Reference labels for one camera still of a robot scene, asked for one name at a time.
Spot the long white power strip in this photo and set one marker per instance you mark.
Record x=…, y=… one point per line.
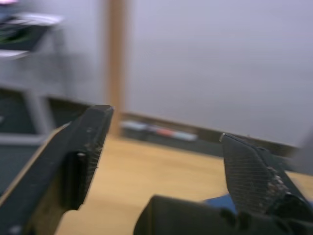
x=159, y=132

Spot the white desk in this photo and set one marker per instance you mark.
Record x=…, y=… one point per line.
x=34, y=80

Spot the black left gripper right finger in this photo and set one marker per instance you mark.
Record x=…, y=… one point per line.
x=247, y=176

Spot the wooden rack post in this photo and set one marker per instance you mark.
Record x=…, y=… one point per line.
x=117, y=49

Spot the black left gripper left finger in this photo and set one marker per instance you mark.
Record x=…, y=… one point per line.
x=49, y=171

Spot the black green desk mat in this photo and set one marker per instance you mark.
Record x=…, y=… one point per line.
x=22, y=36

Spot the blue sock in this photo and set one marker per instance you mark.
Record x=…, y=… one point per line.
x=218, y=202

